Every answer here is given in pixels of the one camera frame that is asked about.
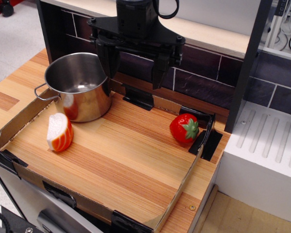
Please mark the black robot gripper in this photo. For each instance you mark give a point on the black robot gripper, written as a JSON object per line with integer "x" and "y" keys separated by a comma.
{"x": 136, "y": 29}

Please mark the shiny metal pot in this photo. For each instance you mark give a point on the shiny metal pot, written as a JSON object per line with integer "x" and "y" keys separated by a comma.
{"x": 78, "y": 85}

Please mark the cardboard fence with black tape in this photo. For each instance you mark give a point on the cardboard fence with black tape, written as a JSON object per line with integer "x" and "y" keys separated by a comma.
{"x": 125, "y": 161}

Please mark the red toy strawberry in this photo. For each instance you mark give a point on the red toy strawberry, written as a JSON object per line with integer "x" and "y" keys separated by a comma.
{"x": 184, "y": 128}

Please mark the toy salmon sushi piece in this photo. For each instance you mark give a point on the toy salmon sushi piece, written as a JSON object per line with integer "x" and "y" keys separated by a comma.
{"x": 60, "y": 132}

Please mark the black caster wheel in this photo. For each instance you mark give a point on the black caster wheel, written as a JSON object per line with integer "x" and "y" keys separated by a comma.
{"x": 6, "y": 9}

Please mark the white dish drainer block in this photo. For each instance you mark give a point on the white dish drainer block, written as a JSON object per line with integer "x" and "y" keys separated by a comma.
{"x": 256, "y": 165}

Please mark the dark shelf frame with board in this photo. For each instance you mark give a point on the dark shelf frame with board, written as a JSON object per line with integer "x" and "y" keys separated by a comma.
{"x": 203, "y": 76}

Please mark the silver drawer handle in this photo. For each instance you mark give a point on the silver drawer handle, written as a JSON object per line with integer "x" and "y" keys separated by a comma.
{"x": 51, "y": 223}

